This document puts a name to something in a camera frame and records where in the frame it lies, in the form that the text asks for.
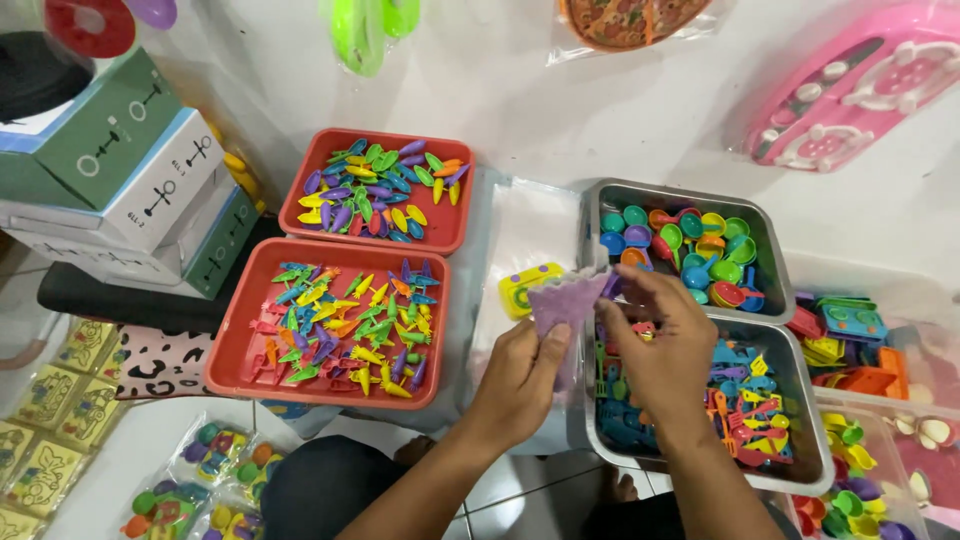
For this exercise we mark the person's right hand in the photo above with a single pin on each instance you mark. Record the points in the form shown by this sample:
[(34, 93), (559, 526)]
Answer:
[(667, 352)]

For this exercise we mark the person's left hand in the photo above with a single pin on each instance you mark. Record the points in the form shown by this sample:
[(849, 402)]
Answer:
[(514, 394)]

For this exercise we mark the small clear plastic bag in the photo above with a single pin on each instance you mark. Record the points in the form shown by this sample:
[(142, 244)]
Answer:
[(570, 360)]

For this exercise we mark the small purple toy piece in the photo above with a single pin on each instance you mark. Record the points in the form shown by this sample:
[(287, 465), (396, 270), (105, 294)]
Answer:
[(613, 285)]

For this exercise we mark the purple scalloped toy plate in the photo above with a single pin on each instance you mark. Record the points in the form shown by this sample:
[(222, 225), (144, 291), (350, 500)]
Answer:
[(564, 300)]

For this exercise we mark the heap of colourful toy utensils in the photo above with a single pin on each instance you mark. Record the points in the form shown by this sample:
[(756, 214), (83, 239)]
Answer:
[(750, 416)]

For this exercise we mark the yellow toy stove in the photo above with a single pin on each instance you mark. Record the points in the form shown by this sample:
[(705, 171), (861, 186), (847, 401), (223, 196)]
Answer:
[(521, 289)]

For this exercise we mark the heap of colourful toy pans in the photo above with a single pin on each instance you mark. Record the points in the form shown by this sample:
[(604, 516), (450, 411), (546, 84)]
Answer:
[(705, 251)]

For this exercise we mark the person's left foot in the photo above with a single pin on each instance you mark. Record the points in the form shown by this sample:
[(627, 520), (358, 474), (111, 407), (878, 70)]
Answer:
[(414, 450)]

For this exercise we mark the person's foot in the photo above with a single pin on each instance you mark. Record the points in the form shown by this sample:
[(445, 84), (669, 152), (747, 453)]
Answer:
[(414, 450), (619, 486)]

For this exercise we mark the metal tray of toy pans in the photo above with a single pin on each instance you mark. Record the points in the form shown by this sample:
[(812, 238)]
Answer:
[(772, 277)]

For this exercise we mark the person's right foot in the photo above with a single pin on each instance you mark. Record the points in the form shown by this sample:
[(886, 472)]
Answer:
[(619, 486)]

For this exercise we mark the metal tray of toy utensils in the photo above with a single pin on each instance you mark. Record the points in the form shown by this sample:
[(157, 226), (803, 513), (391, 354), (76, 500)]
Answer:
[(806, 420)]

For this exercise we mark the stack of clear plastic bags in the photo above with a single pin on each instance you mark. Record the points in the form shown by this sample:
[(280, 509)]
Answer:
[(525, 225)]

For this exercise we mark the red tray of toy knives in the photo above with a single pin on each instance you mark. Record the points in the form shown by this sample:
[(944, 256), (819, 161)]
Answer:
[(442, 236)]

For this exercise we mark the heap of colourful toy forks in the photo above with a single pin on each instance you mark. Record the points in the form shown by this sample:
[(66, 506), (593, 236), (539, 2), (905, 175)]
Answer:
[(345, 326)]

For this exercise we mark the clear box of toy stoves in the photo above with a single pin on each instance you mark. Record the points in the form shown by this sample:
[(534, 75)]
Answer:
[(855, 345)]

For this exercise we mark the person's dark shorts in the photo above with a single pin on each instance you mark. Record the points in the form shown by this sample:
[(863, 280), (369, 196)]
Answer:
[(322, 487)]

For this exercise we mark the clear box of toy cups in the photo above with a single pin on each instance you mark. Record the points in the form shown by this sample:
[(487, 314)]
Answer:
[(855, 480)]

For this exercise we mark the pink bagged toy set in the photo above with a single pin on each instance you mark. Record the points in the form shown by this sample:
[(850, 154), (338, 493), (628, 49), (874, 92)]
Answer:
[(930, 450)]

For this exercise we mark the red tray of toy forks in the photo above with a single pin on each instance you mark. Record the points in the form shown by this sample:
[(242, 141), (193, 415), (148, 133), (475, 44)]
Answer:
[(232, 352)]

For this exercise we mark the heap of bagged toy sets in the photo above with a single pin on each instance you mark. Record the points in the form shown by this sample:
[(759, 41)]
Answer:
[(217, 480)]

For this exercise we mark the pink toy kitchen set pack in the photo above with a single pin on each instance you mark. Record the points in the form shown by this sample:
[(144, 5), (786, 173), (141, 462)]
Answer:
[(855, 86)]

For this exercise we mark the bagged toy pizza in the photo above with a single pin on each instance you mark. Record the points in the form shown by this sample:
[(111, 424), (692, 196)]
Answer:
[(630, 22)]

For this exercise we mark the leopard print cloth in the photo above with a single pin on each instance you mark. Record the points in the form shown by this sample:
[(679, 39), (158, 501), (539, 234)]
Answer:
[(161, 364)]

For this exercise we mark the yellow toy bananas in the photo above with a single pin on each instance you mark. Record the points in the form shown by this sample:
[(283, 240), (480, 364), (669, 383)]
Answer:
[(236, 169)]

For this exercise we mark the bagged green toy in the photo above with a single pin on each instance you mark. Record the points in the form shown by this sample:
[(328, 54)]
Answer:
[(360, 34)]

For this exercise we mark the stack of green white boxes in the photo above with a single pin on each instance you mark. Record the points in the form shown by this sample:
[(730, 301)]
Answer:
[(127, 172)]

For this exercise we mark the heap of yellow drawing packs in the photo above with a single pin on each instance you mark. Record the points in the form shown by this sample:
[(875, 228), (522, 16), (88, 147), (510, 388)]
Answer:
[(52, 420)]

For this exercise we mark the purple toy disc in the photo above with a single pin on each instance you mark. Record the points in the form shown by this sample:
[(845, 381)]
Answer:
[(154, 9)]

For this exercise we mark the black round object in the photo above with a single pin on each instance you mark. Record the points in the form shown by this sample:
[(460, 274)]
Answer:
[(37, 82)]

